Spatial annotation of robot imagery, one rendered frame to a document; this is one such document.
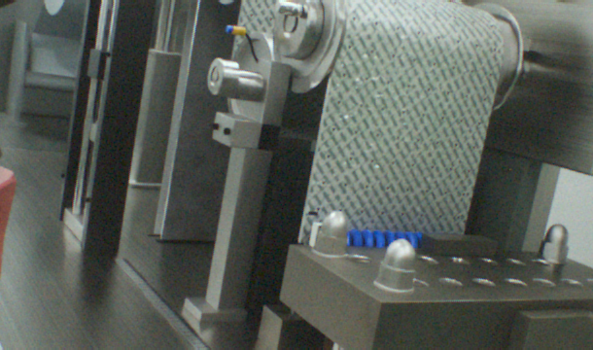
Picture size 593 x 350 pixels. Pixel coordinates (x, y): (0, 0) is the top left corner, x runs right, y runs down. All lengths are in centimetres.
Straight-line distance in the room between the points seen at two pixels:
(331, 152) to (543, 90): 33
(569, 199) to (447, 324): 329
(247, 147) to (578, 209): 319
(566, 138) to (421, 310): 39
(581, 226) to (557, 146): 293
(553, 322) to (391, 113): 28
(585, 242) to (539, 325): 315
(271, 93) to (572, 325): 39
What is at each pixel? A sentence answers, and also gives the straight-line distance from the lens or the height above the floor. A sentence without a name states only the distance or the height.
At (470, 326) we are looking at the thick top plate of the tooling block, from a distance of 74.
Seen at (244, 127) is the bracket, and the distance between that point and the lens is 85.
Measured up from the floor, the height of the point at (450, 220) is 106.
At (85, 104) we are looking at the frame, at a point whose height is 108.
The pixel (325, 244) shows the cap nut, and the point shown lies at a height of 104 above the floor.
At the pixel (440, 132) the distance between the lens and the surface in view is 91.
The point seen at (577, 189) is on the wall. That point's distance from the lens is 396.
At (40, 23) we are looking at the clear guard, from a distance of 175.
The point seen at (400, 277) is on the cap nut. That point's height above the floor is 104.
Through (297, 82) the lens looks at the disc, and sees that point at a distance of 86.
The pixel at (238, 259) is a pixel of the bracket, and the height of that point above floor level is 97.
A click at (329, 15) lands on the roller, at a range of 82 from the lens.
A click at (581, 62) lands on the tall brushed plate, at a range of 100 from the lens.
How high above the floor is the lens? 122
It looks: 9 degrees down
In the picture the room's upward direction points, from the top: 11 degrees clockwise
